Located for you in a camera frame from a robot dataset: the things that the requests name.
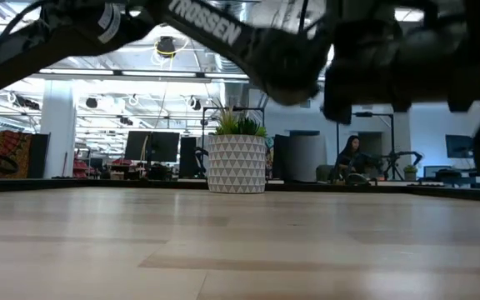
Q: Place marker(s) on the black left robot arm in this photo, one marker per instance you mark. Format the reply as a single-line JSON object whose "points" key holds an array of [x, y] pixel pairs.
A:
{"points": [[206, 25]]}

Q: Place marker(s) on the black rig frame stand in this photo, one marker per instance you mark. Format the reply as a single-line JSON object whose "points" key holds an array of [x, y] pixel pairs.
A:
{"points": [[373, 114]]}

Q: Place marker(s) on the green artificial succulent plant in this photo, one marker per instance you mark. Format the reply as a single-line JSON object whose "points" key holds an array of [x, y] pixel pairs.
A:
{"points": [[240, 125]]}

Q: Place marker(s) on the person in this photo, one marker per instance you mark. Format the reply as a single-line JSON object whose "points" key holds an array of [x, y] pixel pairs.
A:
{"points": [[348, 158]]}

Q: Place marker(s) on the grey curved partition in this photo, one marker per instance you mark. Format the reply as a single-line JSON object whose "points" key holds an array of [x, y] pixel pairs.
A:
{"points": [[306, 154]]}

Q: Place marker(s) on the black computer monitor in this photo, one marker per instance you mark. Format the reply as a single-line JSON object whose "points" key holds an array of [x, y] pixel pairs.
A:
{"points": [[138, 146], [165, 146]]}

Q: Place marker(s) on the black ceiling-mounted device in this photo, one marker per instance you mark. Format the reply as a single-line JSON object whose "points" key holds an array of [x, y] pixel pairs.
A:
{"points": [[166, 46]]}

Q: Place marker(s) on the colourful patterned tapestry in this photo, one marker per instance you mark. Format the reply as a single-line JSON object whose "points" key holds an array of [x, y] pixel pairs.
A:
{"points": [[11, 154]]}

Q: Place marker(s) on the black upright panel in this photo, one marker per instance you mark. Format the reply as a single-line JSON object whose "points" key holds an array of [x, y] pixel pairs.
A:
{"points": [[188, 156]]}

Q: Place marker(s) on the wall-mounted dark monitor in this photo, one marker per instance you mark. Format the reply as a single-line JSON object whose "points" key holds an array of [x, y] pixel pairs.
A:
{"points": [[458, 146]]}

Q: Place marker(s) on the black background robot arm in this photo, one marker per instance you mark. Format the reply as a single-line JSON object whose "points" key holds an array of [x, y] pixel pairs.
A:
{"points": [[390, 158]]}

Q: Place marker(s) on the small potted plant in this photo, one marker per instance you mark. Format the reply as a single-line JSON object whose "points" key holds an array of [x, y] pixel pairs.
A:
{"points": [[409, 171]]}

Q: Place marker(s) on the white building pillar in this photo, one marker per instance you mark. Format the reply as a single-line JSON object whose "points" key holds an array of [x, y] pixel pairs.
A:
{"points": [[58, 125]]}

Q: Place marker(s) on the white patterned planter with plant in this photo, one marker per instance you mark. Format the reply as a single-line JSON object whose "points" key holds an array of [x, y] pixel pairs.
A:
{"points": [[231, 109]]}

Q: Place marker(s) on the black aluminium table frame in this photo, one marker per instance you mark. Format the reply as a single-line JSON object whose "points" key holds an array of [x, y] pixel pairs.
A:
{"points": [[98, 184]]}

